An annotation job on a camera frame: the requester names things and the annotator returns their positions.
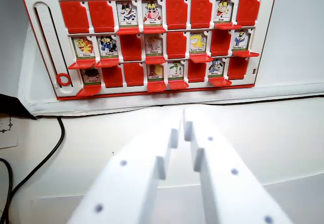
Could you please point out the white paper sheet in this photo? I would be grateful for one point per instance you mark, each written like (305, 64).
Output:
(298, 203)

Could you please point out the red and white game board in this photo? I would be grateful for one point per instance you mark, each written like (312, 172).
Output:
(48, 44)

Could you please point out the red board flap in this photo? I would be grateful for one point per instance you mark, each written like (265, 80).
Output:
(201, 12)

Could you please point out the white printed paper card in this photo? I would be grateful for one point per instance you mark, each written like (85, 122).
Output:
(8, 135)

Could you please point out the white foam base board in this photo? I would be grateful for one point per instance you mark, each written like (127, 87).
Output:
(27, 92)

